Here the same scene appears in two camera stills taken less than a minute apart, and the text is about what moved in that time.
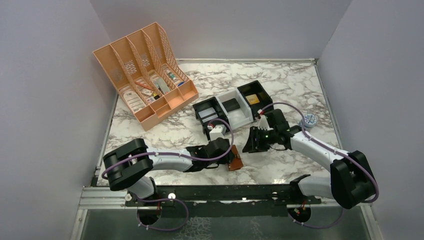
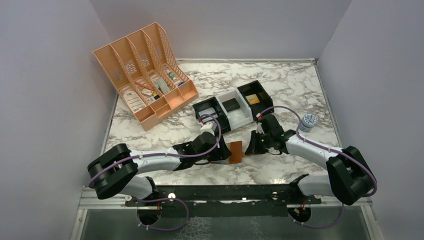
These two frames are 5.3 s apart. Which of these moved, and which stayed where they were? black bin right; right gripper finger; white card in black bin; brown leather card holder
Moved: brown leather card holder
Stayed: right gripper finger; black bin right; white card in black bin
